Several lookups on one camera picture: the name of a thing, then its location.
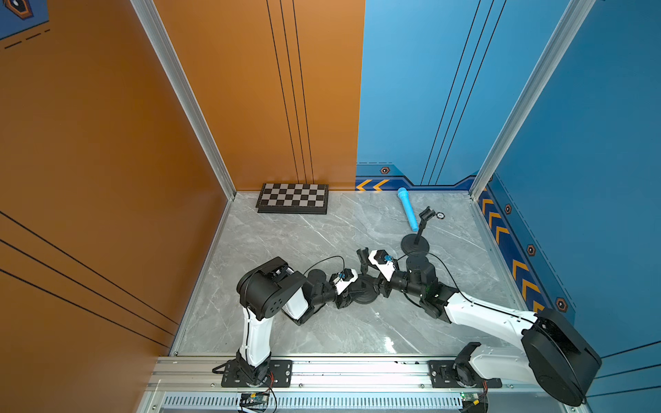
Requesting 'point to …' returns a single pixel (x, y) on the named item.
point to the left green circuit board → (254, 397)
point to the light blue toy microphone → (403, 193)
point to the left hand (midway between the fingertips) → (359, 282)
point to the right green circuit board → (466, 397)
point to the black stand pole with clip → (426, 214)
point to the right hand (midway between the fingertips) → (365, 268)
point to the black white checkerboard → (293, 199)
